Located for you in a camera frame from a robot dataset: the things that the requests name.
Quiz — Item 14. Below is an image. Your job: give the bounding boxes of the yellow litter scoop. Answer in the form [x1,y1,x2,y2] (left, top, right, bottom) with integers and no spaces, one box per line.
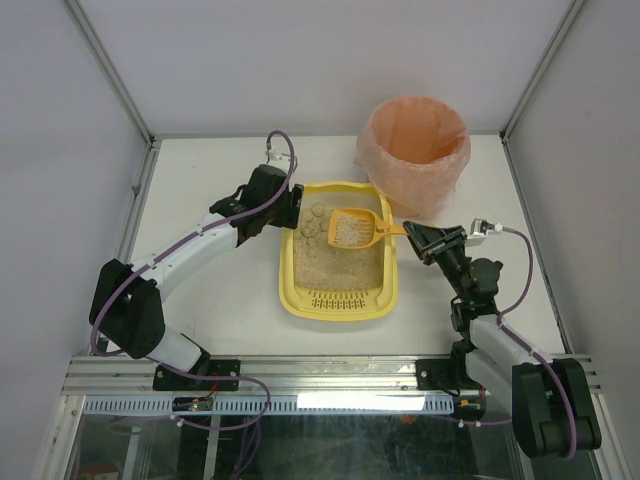
[328,208,407,250]

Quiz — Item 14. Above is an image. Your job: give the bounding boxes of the yellow litter box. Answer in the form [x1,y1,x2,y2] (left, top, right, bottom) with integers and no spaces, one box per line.
[279,181,398,322]

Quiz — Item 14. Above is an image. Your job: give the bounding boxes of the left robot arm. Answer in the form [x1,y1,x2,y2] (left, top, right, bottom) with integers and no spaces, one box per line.
[89,160,304,378]

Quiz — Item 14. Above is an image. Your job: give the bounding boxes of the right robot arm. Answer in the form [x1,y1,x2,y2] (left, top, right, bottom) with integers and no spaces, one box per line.
[402,219,602,460]

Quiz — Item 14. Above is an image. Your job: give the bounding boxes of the cat litter sand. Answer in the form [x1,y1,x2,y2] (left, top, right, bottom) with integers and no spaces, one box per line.
[293,203,384,291]

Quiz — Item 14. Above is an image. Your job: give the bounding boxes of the orange lined trash bin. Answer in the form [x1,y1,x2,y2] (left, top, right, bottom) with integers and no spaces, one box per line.
[354,96,471,220]

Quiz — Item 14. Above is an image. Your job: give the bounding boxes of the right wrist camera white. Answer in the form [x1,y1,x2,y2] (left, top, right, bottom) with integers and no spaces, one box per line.
[466,218,503,246]

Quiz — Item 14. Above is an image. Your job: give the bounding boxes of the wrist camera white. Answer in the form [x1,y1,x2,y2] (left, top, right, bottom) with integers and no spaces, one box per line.
[466,218,503,246]
[265,146,296,173]

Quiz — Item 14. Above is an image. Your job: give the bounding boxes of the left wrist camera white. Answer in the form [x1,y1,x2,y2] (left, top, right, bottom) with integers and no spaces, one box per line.
[265,146,296,173]

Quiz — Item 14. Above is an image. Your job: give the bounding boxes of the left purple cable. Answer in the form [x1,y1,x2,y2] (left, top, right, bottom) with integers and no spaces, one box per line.
[89,130,297,357]

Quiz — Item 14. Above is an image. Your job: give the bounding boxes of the white slotted cable duct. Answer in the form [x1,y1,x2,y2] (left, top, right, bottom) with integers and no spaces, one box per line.
[84,393,454,416]

